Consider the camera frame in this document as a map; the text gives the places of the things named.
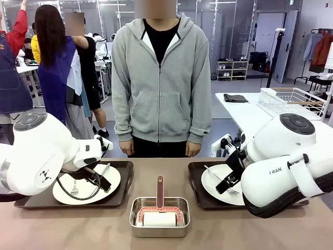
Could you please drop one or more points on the person in yellow top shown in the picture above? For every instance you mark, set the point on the person in yellow top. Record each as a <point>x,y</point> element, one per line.
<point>36,49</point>

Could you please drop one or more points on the pink lint roller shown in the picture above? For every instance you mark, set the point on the pink lint roller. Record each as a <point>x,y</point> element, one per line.
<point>160,192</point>

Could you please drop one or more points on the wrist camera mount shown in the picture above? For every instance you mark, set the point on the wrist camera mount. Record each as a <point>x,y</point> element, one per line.
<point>104,142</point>
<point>230,144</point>

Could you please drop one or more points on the long-haired woman purple apron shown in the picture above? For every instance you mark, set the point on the long-haired woman purple apron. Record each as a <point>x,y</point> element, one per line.
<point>54,78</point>

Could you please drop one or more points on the person's right hand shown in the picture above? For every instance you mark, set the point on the person's right hand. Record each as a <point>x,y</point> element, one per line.
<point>126,149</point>

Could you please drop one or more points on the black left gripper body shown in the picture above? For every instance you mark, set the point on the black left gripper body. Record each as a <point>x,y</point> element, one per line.
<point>91,173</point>

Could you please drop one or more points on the white background table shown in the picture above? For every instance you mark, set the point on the white background table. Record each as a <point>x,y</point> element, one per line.
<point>244,114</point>

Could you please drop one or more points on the stainless steel container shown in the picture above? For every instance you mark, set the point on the stainless steel container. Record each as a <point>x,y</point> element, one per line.
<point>159,231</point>

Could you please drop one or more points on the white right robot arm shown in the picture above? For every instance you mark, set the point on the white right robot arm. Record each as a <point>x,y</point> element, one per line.
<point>265,182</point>

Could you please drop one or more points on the black clothes rack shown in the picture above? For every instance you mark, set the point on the black clothes rack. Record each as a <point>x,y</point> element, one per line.
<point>314,30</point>

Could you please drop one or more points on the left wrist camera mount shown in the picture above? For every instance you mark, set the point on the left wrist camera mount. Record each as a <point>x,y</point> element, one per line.
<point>104,142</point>

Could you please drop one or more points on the grey folded cloth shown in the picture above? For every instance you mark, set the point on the grey folded cloth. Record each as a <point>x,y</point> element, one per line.
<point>235,98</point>

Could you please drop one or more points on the grey-blue hanging shirt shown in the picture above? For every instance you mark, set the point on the grey-blue hanging shirt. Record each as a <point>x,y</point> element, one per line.
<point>309,45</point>

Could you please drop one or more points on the white workbench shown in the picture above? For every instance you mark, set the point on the white workbench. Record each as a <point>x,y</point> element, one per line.
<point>26,69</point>

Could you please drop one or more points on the black bags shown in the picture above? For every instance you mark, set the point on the black bags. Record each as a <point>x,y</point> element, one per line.
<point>258,61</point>

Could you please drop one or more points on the silver knife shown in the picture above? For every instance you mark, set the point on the silver knife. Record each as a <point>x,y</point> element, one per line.
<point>105,169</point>

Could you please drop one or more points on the silver fork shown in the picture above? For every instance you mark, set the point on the silver fork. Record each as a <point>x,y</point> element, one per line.
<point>74,192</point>
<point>212,172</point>

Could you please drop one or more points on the brown tray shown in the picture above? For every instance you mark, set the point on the brown tray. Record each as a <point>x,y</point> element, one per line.
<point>195,182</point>
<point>123,187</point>

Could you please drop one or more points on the person in black t-shirt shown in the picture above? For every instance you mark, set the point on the person in black t-shirt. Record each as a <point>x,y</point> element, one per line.
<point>89,73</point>

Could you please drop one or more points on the person's right forearm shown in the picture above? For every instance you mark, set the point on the person's right forearm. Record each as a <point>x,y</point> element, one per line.
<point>122,119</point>

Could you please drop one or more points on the black camera stand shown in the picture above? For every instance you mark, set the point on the black camera stand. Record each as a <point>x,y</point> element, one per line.
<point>275,57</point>

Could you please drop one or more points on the person in grey hoodie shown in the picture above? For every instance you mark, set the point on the person in grey hoodie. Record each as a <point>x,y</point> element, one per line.
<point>158,86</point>

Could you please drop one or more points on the person's left hand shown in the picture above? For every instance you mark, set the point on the person's left hand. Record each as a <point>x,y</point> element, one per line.
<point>193,149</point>

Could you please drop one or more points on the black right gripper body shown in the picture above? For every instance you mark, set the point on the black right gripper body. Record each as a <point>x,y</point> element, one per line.
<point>234,168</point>

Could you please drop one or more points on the white round plate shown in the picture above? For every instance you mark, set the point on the white round plate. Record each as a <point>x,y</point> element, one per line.
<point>210,187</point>
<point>86,185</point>

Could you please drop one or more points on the person's left forearm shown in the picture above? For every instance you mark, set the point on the person's left forearm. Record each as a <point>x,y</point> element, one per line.
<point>200,119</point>

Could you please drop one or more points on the white shoe rack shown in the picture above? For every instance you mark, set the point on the white shoe rack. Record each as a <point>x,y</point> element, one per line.
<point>232,69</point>

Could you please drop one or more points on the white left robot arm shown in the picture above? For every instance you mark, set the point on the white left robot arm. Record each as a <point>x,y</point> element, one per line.
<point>39,145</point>

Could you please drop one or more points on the orange hanging jacket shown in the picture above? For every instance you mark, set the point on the orange hanging jacket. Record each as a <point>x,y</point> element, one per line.
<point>322,49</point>

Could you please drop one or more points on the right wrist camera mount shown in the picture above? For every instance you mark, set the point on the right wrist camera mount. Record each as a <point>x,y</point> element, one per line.
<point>230,144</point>

